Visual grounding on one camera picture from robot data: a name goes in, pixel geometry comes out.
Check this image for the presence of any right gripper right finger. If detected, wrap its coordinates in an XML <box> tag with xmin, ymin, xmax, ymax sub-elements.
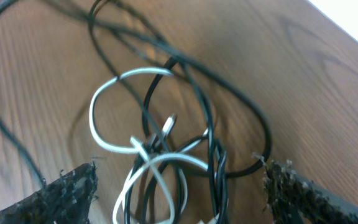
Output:
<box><xmin>263</xmin><ymin>161</ymin><xmax>358</xmax><ymax>224</ymax></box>

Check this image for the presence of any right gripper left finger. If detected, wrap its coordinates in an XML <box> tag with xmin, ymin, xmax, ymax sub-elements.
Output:
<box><xmin>0</xmin><ymin>162</ymin><xmax>98</xmax><ymax>224</ymax></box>

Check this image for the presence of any black USB cable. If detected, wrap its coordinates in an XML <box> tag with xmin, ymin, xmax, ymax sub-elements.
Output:
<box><xmin>0</xmin><ymin>0</ymin><xmax>273</xmax><ymax>224</ymax></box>

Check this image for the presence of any white USB cable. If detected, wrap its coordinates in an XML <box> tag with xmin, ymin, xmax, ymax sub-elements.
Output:
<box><xmin>88</xmin><ymin>66</ymin><xmax>220</xmax><ymax>224</ymax></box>

